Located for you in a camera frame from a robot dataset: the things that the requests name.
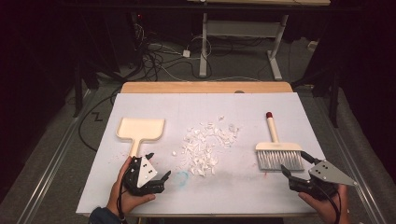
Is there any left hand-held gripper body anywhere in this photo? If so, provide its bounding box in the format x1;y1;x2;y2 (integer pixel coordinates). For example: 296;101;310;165
122;155;166;197

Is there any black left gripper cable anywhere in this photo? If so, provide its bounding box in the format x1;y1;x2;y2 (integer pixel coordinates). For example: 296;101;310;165
116;175;128;224

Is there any cream brush with red tip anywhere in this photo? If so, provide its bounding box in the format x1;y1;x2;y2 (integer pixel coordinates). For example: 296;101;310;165
254;111;305;172

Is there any pile of white paper scraps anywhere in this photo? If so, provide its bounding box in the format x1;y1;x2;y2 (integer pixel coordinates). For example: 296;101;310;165
171;115;241;178

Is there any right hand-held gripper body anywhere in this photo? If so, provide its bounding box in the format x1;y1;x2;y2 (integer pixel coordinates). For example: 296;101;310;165
289;159;359;202

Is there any white board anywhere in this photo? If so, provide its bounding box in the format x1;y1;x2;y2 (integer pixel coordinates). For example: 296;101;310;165
75;91;350;216

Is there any white floor cable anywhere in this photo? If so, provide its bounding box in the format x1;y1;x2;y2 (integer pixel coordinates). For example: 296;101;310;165
157;63;261;83

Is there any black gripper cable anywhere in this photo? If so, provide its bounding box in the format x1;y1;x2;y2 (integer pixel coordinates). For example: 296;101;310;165
116;175;128;224
318;186;343;224

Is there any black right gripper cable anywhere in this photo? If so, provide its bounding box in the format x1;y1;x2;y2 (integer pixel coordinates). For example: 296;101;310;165
318;186;343;224

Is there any white metal desk frame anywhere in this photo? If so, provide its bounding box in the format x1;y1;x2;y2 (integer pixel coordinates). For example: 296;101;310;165
186;0;332;81

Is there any person's right hand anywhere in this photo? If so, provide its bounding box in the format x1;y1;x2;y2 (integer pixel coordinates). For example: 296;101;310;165
297;185;351;224

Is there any long black floor cable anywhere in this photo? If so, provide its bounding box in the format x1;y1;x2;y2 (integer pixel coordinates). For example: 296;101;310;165
77;89;123;153

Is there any cream plastic dustpan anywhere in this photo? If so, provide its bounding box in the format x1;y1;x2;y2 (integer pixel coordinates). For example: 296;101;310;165
115;117;166;159

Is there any person's left hand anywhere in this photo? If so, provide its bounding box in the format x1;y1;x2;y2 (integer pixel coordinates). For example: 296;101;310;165
106;156;157;217

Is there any wooden table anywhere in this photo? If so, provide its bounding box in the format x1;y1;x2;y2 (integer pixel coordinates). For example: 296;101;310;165
120;80;294;94

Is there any tangle of black cables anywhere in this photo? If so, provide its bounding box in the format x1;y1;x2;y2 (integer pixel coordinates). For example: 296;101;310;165
133;21;216;82

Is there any metal floor rail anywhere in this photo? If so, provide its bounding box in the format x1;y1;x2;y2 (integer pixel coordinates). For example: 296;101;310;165
312;92;390;224
14;89;96;224

